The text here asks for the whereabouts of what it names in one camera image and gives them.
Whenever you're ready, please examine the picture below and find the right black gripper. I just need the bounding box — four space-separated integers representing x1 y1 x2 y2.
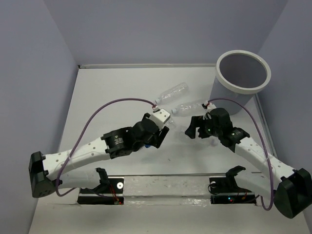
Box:
184 115 221 138

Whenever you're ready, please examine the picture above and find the crushed clear bottle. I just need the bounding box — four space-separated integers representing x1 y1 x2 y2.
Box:
166 117 218 147

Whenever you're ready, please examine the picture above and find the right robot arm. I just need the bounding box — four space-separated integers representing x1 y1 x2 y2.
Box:
185 108 312 218

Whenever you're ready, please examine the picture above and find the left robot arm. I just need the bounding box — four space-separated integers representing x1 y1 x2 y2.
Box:
29 109 171 198

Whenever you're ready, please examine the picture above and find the grey round bin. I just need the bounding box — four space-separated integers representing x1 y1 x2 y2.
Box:
210 50 271 115

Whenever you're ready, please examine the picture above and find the white foam front panel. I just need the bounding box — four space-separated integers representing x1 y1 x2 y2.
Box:
123 175 210 198

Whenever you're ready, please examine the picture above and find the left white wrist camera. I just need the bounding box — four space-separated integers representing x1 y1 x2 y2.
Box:
149 109 171 130

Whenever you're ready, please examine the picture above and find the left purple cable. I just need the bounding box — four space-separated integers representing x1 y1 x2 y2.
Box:
55 98 158 197

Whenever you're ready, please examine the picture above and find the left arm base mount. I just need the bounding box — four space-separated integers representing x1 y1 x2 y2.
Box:
77 176 124 205

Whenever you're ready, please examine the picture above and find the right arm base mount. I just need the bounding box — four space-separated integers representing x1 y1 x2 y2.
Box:
207 177 258 205

